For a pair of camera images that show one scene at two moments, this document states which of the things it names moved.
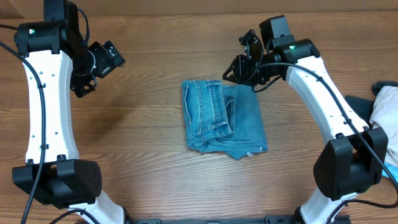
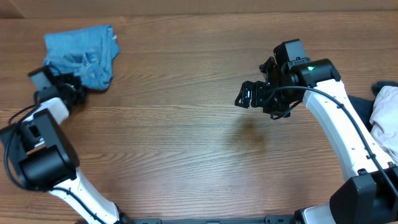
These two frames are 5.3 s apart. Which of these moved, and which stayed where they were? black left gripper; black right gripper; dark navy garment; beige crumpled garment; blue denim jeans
Moved: black left gripper; blue denim jeans; black right gripper
Stayed: beige crumpled garment; dark navy garment
